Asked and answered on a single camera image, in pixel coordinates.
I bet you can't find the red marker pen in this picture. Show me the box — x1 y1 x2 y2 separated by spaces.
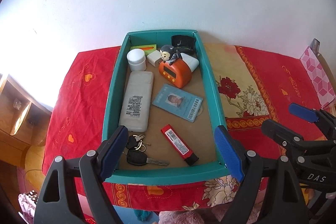
161 124 199 166

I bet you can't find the blue ID card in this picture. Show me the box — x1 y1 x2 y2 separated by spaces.
152 84 203 123

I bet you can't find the orange monkey timer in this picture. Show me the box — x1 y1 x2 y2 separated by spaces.
159 45 192 89

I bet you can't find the teal cardboard box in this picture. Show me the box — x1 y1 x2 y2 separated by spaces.
102 30 229 185

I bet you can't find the polka dot fabric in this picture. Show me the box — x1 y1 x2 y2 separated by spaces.
18 190 38 223

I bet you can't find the pink geometric box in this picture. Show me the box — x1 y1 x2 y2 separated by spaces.
300 47 335 109

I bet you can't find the red patterned cloth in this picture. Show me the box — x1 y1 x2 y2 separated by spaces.
42 43 323 211

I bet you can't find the wooden bedside shelf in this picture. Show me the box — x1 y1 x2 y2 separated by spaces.
0 73 53 169

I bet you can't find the black keys bunch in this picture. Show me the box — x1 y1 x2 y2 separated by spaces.
126 135 170 166

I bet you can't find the white remote control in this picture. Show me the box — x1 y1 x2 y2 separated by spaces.
119 71 154 132

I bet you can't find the white small tube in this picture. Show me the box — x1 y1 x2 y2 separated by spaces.
181 53 199 73

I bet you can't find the black case with green item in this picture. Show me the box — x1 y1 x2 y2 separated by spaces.
171 35 196 55

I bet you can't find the white USB charger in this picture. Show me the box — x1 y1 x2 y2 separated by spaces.
146 50 162 67

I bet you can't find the white round jar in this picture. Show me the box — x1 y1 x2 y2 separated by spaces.
126 48 146 72

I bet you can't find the green yellow small box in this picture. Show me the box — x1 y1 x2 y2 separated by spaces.
130 44 157 56

